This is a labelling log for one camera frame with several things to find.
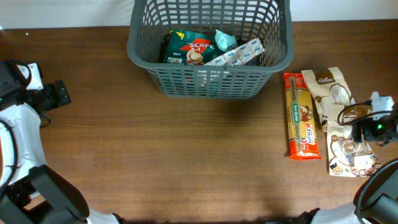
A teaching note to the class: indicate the grey plastic basket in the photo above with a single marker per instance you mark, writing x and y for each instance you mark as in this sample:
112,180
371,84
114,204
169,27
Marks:
269,21

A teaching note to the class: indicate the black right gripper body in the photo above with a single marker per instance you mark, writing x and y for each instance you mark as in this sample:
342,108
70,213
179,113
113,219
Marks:
365,134

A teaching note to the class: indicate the beige Pantree mushroom pouch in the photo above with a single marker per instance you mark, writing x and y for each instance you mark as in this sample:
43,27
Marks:
347,158

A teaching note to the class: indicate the green Nescafe coffee bag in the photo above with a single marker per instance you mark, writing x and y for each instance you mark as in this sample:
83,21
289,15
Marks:
187,47

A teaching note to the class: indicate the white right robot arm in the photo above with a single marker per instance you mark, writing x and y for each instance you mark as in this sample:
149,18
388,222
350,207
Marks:
376,199

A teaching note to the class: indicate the multicolour tissue pack strip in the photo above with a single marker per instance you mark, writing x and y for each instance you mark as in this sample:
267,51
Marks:
240,55

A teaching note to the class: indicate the teal tissue packet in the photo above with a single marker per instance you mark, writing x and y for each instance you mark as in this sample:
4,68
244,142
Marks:
225,42

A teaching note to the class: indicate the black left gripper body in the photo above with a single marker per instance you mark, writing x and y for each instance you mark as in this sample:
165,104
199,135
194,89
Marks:
51,96

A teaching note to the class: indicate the San Remo spaghetti packet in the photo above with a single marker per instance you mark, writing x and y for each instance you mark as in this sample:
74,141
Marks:
303,142

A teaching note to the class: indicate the beige Pantree pouch upper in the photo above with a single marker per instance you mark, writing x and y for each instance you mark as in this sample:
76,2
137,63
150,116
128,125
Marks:
327,87

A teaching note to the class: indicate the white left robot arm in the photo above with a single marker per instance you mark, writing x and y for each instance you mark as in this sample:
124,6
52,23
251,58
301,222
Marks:
32,192

